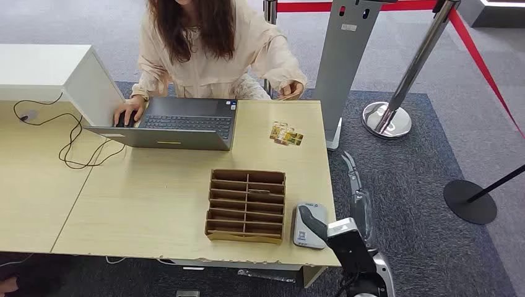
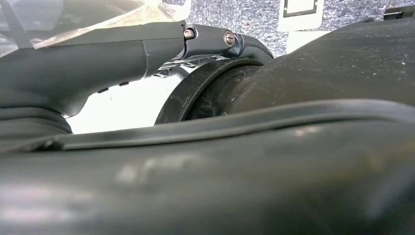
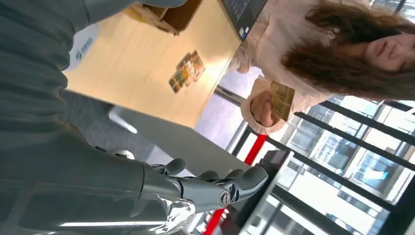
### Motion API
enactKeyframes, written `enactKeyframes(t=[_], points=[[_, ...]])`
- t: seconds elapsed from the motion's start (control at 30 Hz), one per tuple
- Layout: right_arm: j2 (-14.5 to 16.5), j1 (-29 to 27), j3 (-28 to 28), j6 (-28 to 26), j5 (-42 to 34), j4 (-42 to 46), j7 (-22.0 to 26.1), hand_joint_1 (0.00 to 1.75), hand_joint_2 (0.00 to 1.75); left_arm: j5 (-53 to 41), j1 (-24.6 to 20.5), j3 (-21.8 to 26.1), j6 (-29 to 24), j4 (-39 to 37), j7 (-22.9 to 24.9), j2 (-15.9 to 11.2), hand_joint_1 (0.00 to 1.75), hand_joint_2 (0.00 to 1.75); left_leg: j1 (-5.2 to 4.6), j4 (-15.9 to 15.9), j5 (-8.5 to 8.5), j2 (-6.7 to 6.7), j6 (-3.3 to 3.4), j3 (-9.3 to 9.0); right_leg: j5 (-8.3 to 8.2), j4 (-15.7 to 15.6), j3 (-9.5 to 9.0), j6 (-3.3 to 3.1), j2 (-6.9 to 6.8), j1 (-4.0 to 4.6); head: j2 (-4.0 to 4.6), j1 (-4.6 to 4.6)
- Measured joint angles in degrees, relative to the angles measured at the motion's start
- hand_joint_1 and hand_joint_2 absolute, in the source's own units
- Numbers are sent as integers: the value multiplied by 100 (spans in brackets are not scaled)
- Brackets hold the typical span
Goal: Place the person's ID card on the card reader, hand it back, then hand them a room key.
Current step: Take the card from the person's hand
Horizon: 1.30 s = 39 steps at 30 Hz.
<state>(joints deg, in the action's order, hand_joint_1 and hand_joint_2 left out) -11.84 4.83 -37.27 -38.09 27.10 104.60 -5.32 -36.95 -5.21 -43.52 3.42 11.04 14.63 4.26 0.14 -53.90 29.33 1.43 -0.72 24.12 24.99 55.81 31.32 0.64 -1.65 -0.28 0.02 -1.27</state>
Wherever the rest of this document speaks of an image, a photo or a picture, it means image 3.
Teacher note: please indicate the person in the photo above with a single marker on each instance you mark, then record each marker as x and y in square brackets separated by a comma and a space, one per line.
[324, 65]

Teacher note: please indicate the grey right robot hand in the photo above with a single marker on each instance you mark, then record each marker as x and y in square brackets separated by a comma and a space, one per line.
[81, 181]

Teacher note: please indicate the brown wooden slotted organizer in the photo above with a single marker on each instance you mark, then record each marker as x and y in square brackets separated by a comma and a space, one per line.
[181, 14]

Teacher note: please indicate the red stanchion belt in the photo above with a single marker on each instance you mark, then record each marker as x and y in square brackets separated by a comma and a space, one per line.
[256, 149]

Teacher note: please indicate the white card reader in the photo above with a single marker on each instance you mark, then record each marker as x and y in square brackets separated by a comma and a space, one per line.
[82, 48]

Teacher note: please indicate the black window frame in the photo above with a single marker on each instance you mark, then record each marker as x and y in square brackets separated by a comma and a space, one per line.
[402, 217]

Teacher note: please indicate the grey laptop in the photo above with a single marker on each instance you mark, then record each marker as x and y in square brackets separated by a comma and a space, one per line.
[243, 16]

